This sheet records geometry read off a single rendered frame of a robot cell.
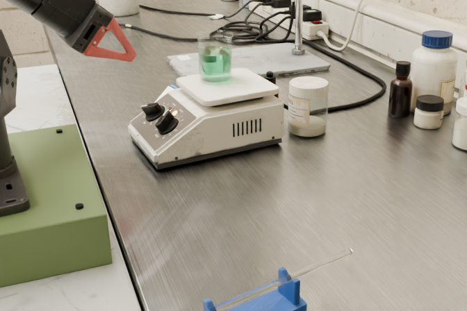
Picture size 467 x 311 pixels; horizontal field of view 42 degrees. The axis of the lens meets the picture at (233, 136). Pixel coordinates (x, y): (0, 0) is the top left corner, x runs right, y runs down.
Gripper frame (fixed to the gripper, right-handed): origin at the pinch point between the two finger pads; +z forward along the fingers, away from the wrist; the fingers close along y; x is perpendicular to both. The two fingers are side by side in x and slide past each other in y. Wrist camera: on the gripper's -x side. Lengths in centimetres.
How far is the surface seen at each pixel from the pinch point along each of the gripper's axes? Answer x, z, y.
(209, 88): -2.4, 10.1, -6.9
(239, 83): -5.5, 13.7, -7.1
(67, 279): 21.5, -4.4, -30.1
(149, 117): 5.9, 6.6, -3.3
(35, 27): 20, 44, 232
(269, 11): -29, 50, 60
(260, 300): 11.2, 6.5, -43.2
